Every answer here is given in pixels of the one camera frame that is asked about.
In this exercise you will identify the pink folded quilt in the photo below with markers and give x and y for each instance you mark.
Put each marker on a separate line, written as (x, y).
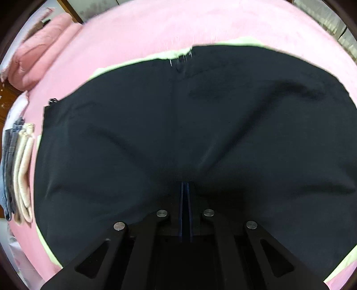
(36, 58)

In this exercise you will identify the pink bed sheet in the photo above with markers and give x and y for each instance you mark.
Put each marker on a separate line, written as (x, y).
(134, 41)

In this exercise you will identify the brown wooden furniture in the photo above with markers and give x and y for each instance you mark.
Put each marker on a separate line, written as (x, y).
(69, 9)

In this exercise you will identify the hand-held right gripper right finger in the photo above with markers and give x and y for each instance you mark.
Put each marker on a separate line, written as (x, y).
(190, 206)

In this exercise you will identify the cream folded cloth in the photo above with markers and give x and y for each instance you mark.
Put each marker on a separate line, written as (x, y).
(23, 173)

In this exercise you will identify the blue folded jeans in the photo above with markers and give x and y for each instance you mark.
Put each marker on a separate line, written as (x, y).
(9, 156)

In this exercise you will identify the white cloth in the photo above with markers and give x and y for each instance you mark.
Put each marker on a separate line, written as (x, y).
(16, 107)

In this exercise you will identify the white textured blanket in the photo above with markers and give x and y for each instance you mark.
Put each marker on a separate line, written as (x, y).
(329, 22)

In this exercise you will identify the green and black large garment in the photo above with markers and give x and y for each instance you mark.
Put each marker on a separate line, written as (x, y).
(223, 125)

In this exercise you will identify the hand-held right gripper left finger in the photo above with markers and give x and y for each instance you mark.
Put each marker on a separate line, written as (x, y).
(181, 206)

